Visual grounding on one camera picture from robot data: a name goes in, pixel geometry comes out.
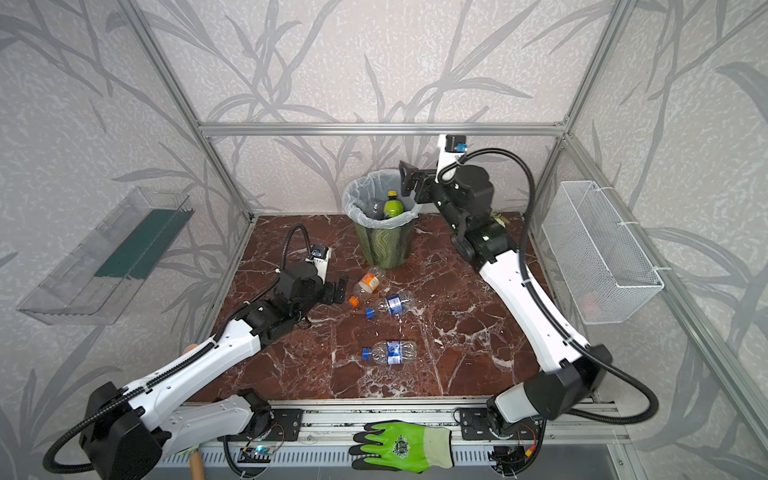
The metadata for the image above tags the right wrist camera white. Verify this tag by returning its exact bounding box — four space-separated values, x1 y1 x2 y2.
437 134 467 183

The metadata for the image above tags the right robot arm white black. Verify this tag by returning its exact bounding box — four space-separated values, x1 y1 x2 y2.
398 148 659 434

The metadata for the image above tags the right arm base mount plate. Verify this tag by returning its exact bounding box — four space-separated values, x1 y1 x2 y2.
454 407 542 442

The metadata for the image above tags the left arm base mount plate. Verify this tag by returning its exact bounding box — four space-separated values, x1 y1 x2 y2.
238 409 304 442

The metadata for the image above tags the clear plastic bin liner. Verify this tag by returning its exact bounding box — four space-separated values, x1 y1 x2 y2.
342 169 422 230

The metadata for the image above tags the white wire mesh basket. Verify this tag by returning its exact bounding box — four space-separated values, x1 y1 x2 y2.
542 180 664 325

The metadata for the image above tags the small circuit board green led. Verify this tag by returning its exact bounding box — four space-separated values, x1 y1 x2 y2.
236 445 281 464

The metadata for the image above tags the white pot with flowers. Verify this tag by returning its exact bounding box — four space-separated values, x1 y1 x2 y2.
491 211 510 229

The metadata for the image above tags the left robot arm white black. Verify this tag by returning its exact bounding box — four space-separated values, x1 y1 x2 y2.
42 242 345 479

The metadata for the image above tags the clear bottle blue label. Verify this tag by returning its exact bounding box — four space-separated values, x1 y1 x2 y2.
362 340 417 366
365 292 418 319

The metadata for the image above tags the green wood-pattern trash bin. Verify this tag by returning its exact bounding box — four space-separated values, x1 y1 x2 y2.
355 220 416 270

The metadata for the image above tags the clear bottle white cap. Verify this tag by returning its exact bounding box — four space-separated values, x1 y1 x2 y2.
363 199 386 221

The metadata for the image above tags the green yellow-cap bottle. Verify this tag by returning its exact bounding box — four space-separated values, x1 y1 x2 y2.
383 190 405 219

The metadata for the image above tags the clear bottle orange label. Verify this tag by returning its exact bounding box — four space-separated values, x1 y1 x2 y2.
348 266 386 307

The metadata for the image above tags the green and black work glove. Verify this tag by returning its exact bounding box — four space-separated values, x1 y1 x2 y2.
348 420 455 474

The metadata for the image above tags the clear acrylic wall shelf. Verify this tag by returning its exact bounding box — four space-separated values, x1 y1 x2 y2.
18 187 194 326

